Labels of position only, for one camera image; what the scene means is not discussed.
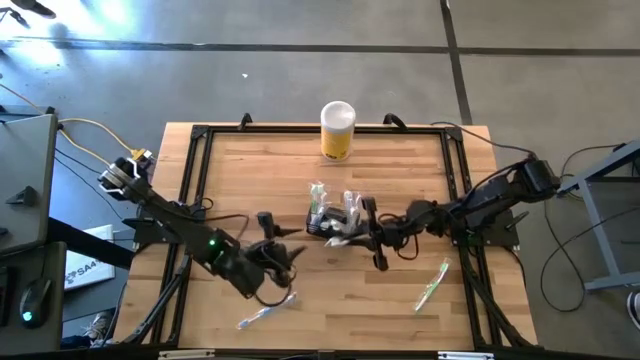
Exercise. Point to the person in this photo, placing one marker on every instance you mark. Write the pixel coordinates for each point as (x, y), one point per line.
(35, 7)

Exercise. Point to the black computer mouse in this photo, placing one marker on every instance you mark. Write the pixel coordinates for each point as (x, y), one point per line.
(35, 300)

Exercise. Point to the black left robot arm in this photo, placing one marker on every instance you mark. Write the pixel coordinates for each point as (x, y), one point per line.
(175, 225)

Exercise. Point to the silver bracket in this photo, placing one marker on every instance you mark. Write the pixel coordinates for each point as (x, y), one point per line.
(185, 354)
(465, 356)

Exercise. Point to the black diagonal bar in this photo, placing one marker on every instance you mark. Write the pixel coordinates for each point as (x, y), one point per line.
(90, 245)

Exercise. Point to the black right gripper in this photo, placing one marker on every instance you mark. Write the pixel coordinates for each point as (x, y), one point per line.
(395, 232)

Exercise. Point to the black aluminium table frame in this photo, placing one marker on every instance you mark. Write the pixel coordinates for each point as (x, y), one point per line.
(275, 129)

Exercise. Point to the grey metal stand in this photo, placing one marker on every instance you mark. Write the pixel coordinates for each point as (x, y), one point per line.
(597, 225)

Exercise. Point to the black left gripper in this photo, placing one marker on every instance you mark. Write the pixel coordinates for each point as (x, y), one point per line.
(260, 265)

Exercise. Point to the grey desk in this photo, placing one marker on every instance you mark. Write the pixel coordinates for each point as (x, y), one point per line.
(27, 150)

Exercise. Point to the white printed box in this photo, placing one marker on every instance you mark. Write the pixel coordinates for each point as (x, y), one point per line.
(90, 265)

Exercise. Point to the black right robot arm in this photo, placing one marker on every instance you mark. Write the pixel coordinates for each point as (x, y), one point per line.
(490, 202)

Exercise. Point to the dark desk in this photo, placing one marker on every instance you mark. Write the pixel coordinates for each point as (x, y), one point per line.
(55, 265)

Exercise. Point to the person's shoe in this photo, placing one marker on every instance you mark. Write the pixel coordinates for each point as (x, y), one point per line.
(634, 310)
(100, 325)

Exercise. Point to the black table clamp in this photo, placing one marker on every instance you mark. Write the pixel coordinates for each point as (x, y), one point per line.
(395, 120)
(245, 120)

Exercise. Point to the black wedge stand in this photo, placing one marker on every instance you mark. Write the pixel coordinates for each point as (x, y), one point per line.
(26, 198)

